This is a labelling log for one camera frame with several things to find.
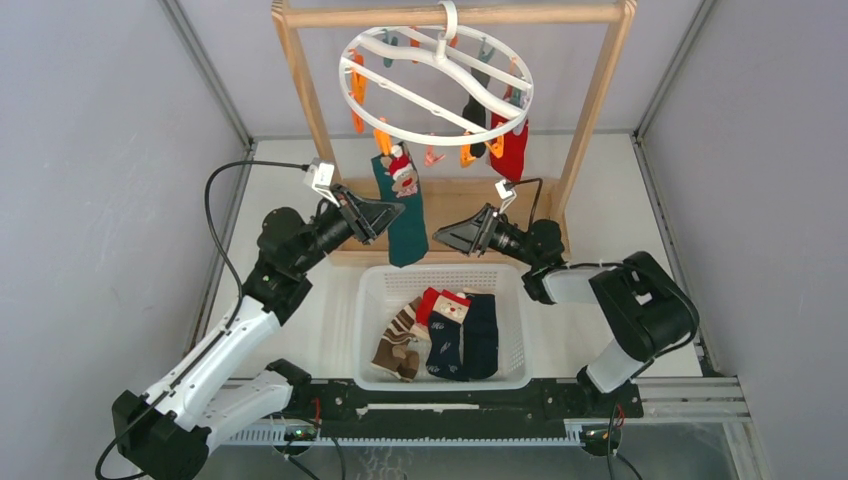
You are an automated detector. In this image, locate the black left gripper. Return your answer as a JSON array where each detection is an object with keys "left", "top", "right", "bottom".
[{"left": 293, "top": 184, "right": 405, "bottom": 275}]

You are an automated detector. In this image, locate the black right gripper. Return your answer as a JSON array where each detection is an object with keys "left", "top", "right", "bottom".
[{"left": 433, "top": 203, "right": 539, "bottom": 268}]

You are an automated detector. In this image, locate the red sock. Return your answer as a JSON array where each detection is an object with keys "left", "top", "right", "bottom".
[
  {"left": 489, "top": 118, "right": 529, "bottom": 182},
  {"left": 411, "top": 287, "right": 440, "bottom": 342}
]

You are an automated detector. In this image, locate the white perforated plastic basket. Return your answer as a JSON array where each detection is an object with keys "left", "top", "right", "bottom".
[{"left": 354, "top": 264, "right": 532, "bottom": 392}]

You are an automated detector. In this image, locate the navy sock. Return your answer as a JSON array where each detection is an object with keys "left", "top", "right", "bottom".
[{"left": 463, "top": 293, "right": 499, "bottom": 380}]

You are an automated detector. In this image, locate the dark printed sock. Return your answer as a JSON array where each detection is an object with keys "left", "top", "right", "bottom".
[{"left": 426, "top": 290, "right": 471, "bottom": 382}]

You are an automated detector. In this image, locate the brown striped sock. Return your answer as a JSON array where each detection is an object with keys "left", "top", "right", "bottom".
[{"left": 371, "top": 297, "right": 430, "bottom": 382}]

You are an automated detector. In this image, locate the white round clip hanger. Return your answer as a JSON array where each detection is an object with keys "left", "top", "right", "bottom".
[{"left": 338, "top": 1, "right": 535, "bottom": 152}]

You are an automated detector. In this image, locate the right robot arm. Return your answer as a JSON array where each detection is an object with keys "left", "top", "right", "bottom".
[{"left": 432, "top": 204, "right": 700, "bottom": 416}]

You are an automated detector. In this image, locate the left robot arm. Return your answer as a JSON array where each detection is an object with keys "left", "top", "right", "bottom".
[{"left": 112, "top": 184, "right": 405, "bottom": 479}]

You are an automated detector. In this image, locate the wooden hanger stand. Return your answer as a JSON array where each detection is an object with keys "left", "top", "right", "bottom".
[{"left": 271, "top": 0, "right": 637, "bottom": 270}]

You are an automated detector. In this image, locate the dark green sock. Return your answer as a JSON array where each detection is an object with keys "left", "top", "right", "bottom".
[{"left": 371, "top": 142, "right": 429, "bottom": 268}]

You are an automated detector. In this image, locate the black grey sock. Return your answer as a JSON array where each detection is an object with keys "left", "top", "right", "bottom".
[{"left": 462, "top": 39, "right": 495, "bottom": 158}]

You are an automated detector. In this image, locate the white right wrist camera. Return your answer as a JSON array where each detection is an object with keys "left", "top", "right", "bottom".
[{"left": 495, "top": 179, "right": 517, "bottom": 215}]

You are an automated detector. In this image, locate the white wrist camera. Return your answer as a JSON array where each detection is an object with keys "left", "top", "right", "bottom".
[
  {"left": 495, "top": 179, "right": 517, "bottom": 215},
  {"left": 304, "top": 158, "right": 339, "bottom": 206}
]

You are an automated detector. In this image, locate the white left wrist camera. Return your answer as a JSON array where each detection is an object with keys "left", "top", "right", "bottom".
[{"left": 304, "top": 158, "right": 339, "bottom": 206}]

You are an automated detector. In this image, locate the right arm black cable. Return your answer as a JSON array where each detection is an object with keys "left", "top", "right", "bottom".
[{"left": 506, "top": 177, "right": 701, "bottom": 382}]

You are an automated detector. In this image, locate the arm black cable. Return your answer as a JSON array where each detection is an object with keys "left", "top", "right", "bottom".
[
  {"left": 506, "top": 177, "right": 701, "bottom": 382},
  {"left": 94, "top": 160, "right": 313, "bottom": 480}
]

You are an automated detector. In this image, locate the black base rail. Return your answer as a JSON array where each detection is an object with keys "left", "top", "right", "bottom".
[{"left": 271, "top": 378, "right": 645, "bottom": 441}]

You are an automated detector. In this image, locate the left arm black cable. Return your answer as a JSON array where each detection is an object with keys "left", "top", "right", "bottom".
[{"left": 94, "top": 160, "right": 313, "bottom": 480}]

